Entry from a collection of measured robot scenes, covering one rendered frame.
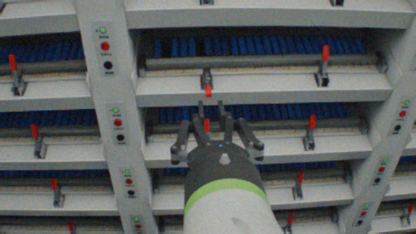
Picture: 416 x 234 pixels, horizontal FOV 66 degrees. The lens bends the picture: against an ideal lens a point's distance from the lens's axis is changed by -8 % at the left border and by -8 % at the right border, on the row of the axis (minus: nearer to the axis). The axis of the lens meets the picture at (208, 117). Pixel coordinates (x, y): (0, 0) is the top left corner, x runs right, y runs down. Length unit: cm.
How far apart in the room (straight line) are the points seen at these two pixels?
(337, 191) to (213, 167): 76
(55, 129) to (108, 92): 24
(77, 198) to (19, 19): 55
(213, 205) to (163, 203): 70
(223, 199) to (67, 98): 56
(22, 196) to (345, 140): 95
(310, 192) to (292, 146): 21
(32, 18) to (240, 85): 46
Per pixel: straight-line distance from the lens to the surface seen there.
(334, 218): 123
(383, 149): 101
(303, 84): 81
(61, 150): 95
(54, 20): 74
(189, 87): 77
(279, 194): 104
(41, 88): 85
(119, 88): 76
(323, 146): 94
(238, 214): 30
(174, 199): 101
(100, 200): 105
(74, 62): 84
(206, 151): 42
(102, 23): 71
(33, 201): 112
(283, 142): 92
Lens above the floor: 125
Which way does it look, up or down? 34 degrees down
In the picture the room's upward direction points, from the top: straight up
